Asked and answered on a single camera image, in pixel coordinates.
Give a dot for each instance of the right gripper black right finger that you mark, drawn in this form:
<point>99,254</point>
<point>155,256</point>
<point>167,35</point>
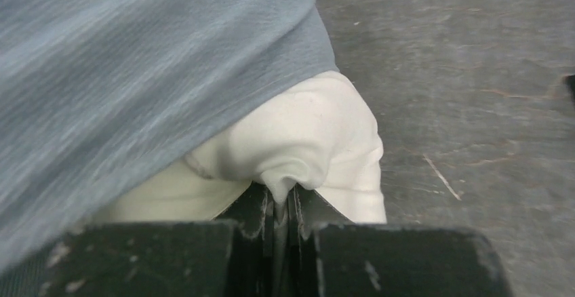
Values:
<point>331,256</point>

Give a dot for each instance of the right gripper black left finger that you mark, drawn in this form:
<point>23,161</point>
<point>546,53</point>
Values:
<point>227,256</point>

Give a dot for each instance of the white pillow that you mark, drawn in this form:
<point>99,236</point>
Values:
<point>319,134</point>

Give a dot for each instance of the blue grey pillowcase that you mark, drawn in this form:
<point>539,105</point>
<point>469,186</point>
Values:
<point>99,95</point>

